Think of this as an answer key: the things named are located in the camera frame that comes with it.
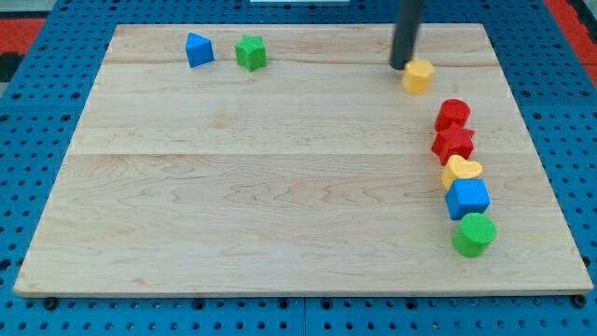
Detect green circle block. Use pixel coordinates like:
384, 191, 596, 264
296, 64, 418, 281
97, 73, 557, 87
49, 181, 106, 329
451, 213, 497, 258

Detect yellow heart block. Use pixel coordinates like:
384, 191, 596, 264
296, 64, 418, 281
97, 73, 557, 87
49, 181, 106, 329
440, 155, 483, 190

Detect blue triangle block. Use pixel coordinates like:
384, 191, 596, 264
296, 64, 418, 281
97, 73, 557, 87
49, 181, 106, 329
186, 33, 215, 68

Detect blue cube block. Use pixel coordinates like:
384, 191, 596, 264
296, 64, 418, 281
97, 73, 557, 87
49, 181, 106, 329
445, 178, 491, 220

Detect red star block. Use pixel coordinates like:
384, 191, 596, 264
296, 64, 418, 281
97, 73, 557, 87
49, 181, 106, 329
431, 123, 475, 166

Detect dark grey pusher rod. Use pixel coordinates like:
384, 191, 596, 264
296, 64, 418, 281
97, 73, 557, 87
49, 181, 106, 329
389, 0, 424, 70

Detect red circle block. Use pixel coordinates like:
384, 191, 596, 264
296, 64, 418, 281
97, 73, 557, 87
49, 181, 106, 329
434, 99, 471, 131

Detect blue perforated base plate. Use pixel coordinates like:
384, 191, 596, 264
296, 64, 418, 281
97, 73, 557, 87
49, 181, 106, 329
1, 1, 596, 335

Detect yellow hexagon block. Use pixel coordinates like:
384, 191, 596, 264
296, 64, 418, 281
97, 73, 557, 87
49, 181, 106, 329
402, 59, 435, 94

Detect wooden board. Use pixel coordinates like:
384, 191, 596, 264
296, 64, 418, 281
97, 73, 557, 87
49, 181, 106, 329
14, 23, 593, 298

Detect green star block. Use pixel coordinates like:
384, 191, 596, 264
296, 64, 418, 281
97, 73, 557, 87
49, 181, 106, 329
234, 35, 267, 72

